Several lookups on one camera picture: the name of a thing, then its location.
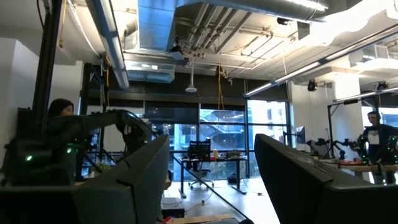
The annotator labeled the round ceiling duct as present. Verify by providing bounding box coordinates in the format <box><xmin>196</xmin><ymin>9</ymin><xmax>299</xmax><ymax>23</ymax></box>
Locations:
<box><xmin>177</xmin><ymin>0</ymin><xmax>330</xmax><ymax>23</ymax></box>

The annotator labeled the person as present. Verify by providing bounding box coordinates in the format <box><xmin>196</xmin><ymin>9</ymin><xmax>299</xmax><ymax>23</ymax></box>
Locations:
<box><xmin>46</xmin><ymin>98</ymin><xmax>75</xmax><ymax>118</ymax></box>
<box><xmin>362</xmin><ymin>111</ymin><xmax>398</xmax><ymax>185</ymax></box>

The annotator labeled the black office chair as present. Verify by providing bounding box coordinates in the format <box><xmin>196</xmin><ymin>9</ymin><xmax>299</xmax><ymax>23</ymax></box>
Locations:
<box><xmin>187</xmin><ymin>139</ymin><xmax>215</xmax><ymax>190</ymax></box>

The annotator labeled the blue ceiling beam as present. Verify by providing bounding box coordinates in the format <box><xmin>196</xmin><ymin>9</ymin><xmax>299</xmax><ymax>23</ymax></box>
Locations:
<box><xmin>85</xmin><ymin>0</ymin><xmax>130</xmax><ymax>90</ymax></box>

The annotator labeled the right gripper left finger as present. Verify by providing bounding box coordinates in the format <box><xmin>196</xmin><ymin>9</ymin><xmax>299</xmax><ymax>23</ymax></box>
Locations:
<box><xmin>76</xmin><ymin>134</ymin><xmax>170</xmax><ymax>224</ymax></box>

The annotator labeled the long linear ceiling light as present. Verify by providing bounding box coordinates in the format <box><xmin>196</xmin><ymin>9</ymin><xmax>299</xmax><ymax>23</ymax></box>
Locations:
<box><xmin>244</xmin><ymin>24</ymin><xmax>398</xmax><ymax>99</ymax></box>
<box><xmin>332</xmin><ymin>86</ymin><xmax>398</xmax><ymax>103</ymax></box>

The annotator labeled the white box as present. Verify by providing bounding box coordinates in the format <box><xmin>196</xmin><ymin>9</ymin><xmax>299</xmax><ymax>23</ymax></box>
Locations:
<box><xmin>160</xmin><ymin>197</ymin><xmax>185</xmax><ymax>218</ymax></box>

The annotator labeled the black background rig frame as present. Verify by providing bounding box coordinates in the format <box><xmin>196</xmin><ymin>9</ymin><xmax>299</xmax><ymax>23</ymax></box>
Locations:
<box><xmin>326</xmin><ymin>96</ymin><xmax>383</xmax><ymax>159</ymax></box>

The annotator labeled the background computer monitor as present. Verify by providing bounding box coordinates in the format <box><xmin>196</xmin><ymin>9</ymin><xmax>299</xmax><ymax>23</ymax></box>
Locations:
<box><xmin>295</xmin><ymin>126</ymin><xmax>307</xmax><ymax>146</ymax></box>

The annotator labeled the black background desk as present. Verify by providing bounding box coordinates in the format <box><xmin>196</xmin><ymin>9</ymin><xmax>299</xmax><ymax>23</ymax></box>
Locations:
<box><xmin>179</xmin><ymin>156</ymin><xmax>249</xmax><ymax>199</ymax></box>

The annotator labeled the black aluminium rig frame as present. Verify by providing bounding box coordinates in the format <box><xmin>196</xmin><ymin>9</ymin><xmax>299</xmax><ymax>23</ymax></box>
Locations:
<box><xmin>32</xmin><ymin>0</ymin><xmax>254</xmax><ymax>224</ymax></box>

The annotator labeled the rectangular ceiling duct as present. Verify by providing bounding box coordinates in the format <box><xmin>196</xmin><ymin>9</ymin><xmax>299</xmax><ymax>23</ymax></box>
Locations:
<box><xmin>137</xmin><ymin>0</ymin><xmax>187</xmax><ymax>52</ymax></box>

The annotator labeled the white pendant ceiling fixture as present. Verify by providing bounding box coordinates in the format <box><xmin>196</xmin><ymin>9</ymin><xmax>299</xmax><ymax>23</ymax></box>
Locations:
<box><xmin>185</xmin><ymin>58</ymin><xmax>198</xmax><ymax>94</ymax></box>

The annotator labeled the yellow hanging cable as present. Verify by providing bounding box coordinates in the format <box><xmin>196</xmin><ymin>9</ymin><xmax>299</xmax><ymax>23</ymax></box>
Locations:
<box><xmin>216</xmin><ymin>65</ymin><xmax>225</xmax><ymax>111</ymax></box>

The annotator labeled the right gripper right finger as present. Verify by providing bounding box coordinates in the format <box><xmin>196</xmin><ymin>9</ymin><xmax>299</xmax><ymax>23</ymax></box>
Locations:
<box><xmin>254</xmin><ymin>133</ymin><xmax>398</xmax><ymax>224</ymax></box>

